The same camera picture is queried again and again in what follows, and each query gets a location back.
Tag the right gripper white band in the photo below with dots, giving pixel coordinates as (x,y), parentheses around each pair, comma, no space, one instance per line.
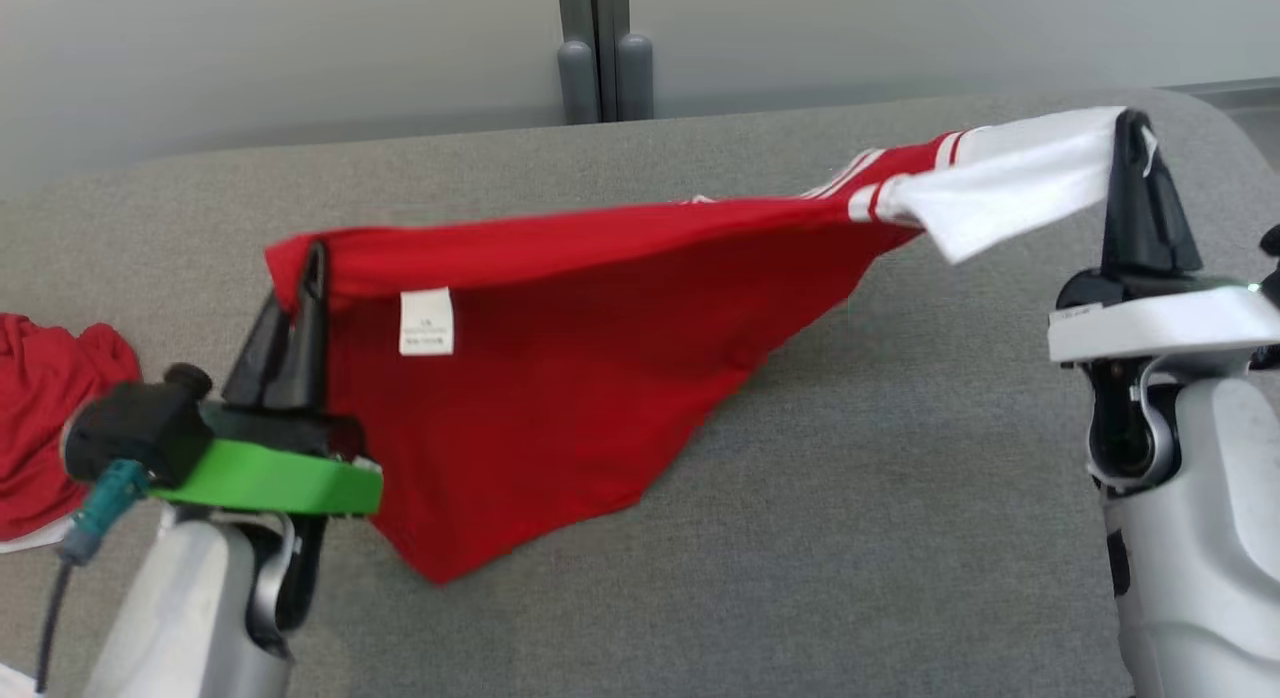
(1160,323)

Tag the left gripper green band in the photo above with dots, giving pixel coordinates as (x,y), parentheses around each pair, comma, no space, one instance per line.
(270,476)

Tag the red shorts with elastic waistband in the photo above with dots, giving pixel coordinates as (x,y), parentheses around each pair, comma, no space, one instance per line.
(50,418)

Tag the red shirt with white sleeves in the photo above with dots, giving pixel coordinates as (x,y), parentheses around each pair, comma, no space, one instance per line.
(550,378)

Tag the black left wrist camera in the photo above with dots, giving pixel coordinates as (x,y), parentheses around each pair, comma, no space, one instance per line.
(130,428)

